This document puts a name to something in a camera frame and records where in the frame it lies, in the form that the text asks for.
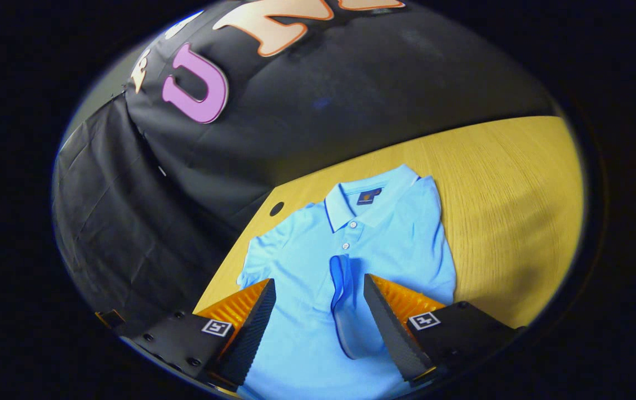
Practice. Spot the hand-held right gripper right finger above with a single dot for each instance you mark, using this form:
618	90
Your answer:
393	328

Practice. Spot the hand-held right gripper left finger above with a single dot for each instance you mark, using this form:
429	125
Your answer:
254	333

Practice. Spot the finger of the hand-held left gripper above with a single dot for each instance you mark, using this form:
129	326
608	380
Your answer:
111	319

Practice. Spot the light blue T-shirt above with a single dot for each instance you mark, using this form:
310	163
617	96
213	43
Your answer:
384	244

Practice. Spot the black backdrop cloth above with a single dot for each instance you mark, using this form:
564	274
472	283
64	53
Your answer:
307	128

